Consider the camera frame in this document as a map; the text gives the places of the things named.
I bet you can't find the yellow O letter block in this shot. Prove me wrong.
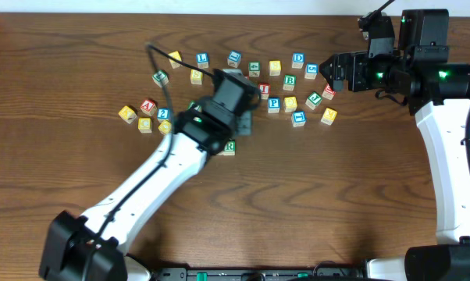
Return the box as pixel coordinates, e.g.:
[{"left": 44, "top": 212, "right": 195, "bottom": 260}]
[{"left": 158, "top": 120, "right": 172, "bottom": 135}]

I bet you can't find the green R letter block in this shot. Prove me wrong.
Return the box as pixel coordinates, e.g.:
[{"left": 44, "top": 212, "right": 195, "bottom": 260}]
[{"left": 223, "top": 140, "right": 236, "bottom": 156}]

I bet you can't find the yellow S letter block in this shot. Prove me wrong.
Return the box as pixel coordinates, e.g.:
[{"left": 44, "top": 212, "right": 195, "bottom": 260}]
[{"left": 190, "top": 69, "right": 203, "bottom": 85}]

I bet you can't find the blue T letter block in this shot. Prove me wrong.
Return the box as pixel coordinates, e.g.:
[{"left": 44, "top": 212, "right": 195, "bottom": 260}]
[{"left": 291, "top": 111, "right": 307, "bottom": 127}]

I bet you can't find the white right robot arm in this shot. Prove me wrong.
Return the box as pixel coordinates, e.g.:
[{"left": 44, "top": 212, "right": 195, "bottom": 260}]
[{"left": 319, "top": 9, "right": 470, "bottom": 280}]

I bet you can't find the yellow block upper middle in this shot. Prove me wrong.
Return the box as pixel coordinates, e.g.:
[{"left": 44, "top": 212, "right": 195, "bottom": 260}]
[{"left": 269, "top": 60, "right": 282, "bottom": 76}]

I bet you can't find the red A letter block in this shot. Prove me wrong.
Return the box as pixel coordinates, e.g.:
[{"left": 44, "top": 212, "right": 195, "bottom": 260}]
[{"left": 140, "top": 99, "right": 158, "bottom": 116}]

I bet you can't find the yellow block far left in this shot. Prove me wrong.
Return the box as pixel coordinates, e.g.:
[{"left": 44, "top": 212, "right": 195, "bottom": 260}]
[{"left": 118, "top": 105, "right": 137, "bottom": 124}]

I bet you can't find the green L letter block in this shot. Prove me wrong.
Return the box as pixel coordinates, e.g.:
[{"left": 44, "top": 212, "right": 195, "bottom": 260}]
[{"left": 152, "top": 69, "right": 169, "bottom": 87}]

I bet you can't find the blue 2 number block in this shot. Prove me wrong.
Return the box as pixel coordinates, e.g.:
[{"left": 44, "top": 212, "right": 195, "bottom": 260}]
[{"left": 157, "top": 108, "right": 170, "bottom": 123}]

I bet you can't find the blue 5 number block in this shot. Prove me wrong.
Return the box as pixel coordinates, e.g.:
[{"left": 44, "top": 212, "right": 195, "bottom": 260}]
[{"left": 304, "top": 63, "right": 319, "bottom": 80}]

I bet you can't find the green 4 number block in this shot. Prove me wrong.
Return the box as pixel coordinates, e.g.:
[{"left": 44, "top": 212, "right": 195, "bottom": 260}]
[{"left": 248, "top": 61, "right": 261, "bottom": 77}]

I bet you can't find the blue L block tilted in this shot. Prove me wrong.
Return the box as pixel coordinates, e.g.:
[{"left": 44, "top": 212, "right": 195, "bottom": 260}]
[{"left": 227, "top": 50, "right": 242, "bottom": 68}]

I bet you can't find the red M letter block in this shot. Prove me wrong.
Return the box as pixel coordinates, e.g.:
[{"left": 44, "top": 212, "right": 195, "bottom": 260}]
[{"left": 322, "top": 84, "right": 336, "bottom": 100}]

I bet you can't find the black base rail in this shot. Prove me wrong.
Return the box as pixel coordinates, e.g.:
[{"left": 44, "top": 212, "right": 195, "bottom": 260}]
[{"left": 151, "top": 261, "right": 367, "bottom": 281}]

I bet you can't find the blue D block upper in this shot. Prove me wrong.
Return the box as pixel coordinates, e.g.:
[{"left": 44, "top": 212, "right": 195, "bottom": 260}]
[{"left": 291, "top": 52, "right": 305, "bottom": 69}]

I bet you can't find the yellow block top left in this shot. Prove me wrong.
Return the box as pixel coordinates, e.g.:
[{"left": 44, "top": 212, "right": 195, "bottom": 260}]
[{"left": 168, "top": 51, "right": 182, "bottom": 69}]

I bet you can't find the green Z letter block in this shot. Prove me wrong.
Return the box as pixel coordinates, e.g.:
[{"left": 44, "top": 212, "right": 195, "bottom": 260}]
[{"left": 187, "top": 101, "right": 201, "bottom": 112}]

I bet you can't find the red I block lower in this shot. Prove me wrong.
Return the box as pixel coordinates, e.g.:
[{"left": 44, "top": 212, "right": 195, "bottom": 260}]
[{"left": 258, "top": 83, "right": 271, "bottom": 100}]

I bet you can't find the yellow C letter block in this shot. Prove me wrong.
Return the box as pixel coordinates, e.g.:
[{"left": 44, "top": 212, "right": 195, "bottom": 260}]
[{"left": 138, "top": 117, "right": 152, "bottom": 133}]

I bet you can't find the yellow block beside P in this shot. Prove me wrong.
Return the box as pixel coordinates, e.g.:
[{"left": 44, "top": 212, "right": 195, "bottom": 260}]
[{"left": 283, "top": 96, "right": 297, "bottom": 112}]

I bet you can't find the green B letter block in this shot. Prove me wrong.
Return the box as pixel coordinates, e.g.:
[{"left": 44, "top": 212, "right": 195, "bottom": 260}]
[{"left": 283, "top": 75, "right": 297, "bottom": 91}]

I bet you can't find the green J letter block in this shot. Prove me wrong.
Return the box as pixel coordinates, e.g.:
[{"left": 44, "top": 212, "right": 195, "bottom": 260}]
[{"left": 305, "top": 91, "right": 322, "bottom": 110}]

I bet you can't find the blue P letter block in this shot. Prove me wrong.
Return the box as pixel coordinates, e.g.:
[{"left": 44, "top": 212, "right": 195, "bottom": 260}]
[{"left": 267, "top": 98, "right": 281, "bottom": 113}]

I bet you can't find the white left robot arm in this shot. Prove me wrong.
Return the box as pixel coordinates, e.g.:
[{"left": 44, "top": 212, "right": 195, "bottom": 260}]
[{"left": 39, "top": 101, "right": 252, "bottom": 281}]

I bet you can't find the yellow K letter block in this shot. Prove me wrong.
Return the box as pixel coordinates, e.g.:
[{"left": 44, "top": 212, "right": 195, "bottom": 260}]
[{"left": 321, "top": 107, "right": 338, "bottom": 126}]

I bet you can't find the blue L block upright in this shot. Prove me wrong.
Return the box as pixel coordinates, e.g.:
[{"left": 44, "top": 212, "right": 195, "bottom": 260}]
[{"left": 196, "top": 52, "right": 209, "bottom": 69}]

